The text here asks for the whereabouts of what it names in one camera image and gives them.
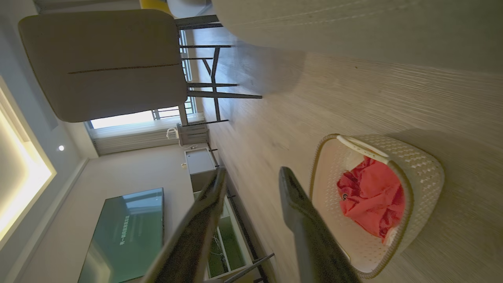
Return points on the white woven laundry basket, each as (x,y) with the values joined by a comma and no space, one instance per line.
(375,204)

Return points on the beige rounded sofa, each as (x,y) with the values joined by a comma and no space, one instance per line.
(353,27)

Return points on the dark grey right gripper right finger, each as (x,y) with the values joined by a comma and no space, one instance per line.
(314,239)

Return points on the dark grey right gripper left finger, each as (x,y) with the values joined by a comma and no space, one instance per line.
(194,239)

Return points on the white low TV cabinet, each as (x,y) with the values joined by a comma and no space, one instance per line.
(232,243)

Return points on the beige upholstered chair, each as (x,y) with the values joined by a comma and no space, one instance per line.
(104,63)

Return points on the yellow cushion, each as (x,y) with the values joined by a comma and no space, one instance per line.
(155,4)

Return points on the white sheer window curtain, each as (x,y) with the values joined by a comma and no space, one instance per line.
(133,137)

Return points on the white small side cabinet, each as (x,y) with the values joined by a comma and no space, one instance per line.
(200,165)

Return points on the red crumpled garment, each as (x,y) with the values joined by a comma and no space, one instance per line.
(373,200)

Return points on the wall-mounted flat television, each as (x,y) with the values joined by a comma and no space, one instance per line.
(125,236)

